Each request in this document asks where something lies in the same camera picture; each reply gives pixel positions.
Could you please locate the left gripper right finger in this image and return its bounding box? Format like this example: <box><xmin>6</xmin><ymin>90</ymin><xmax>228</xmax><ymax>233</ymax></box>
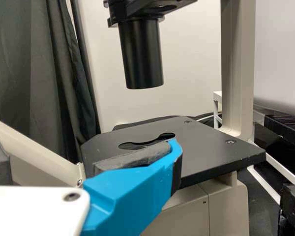
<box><xmin>81</xmin><ymin>138</ymin><xmax>183</xmax><ymax>236</ymax></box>

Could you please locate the cream microscope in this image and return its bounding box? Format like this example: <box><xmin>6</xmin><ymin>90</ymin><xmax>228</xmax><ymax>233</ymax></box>
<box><xmin>0</xmin><ymin>0</ymin><xmax>266</xmax><ymax>236</ymax></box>

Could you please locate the white metal frame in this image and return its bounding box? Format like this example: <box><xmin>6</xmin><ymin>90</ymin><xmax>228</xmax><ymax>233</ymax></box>
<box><xmin>213</xmin><ymin>90</ymin><xmax>295</xmax><ymax>205</ymax></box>

